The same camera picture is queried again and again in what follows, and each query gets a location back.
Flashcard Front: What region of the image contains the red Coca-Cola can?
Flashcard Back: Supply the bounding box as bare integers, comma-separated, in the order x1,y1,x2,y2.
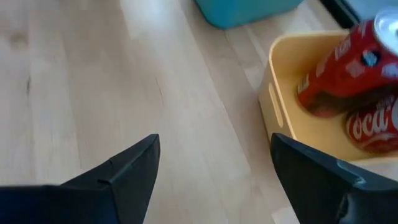
296,7,398,118
344,95,398,154

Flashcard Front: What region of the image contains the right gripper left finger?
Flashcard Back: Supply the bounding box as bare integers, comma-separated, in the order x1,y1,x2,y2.
0,133,161,224

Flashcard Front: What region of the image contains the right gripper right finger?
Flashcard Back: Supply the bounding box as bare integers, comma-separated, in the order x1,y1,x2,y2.
269,133,398,224

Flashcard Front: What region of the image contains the green plastic bin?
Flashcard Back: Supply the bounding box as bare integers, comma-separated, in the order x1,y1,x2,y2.
193,0,305,30

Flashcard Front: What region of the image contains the yellow plastic bin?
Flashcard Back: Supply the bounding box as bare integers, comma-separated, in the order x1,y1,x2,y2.
257,29,398,181

